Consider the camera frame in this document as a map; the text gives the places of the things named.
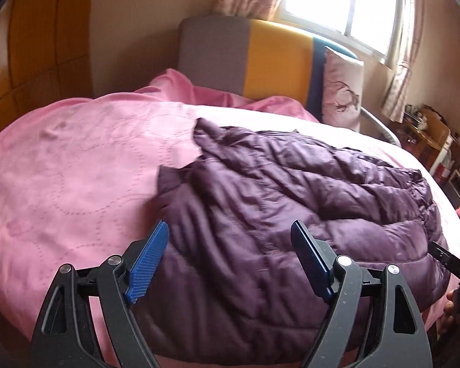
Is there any purple puffer down jacket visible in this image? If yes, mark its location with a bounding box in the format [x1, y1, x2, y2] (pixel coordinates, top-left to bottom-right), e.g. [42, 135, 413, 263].
[139, 119, 450, 366]

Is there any person's right hand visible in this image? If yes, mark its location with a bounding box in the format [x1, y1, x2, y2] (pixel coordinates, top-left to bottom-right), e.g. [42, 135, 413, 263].
[437, 289, 458, 335]

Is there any low white cabinet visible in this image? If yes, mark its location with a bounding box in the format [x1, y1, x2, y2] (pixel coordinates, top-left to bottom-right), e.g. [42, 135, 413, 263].
[441, 170, 460, 209]

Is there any wooden desk with clutter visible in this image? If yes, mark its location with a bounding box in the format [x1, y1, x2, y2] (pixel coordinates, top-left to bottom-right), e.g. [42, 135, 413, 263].
[399, 105, 454, 184]

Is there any pink quilted bedspread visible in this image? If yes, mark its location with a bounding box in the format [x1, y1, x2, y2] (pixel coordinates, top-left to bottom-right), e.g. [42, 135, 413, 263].
[0, 68, 460, 368]

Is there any deer print pillow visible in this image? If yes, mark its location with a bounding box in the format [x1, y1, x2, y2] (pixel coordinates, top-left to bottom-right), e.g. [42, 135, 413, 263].
[321, 47, 364, 132]

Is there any right pink curtain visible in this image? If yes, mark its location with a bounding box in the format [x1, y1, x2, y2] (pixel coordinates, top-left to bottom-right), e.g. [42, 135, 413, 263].
[381, 0, 425, 123]

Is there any wooden wardrobe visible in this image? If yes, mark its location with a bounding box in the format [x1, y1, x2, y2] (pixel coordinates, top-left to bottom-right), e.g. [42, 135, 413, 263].
[0, 0, 94, 132]

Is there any grey yellow blue headboard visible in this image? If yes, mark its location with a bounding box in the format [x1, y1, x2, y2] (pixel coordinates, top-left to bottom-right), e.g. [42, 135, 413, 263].
[178, 16, 356, 120]

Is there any grey metal bed rail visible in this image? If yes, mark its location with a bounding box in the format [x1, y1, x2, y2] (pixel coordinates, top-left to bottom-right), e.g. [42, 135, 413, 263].
[361, 106, 401, 148]

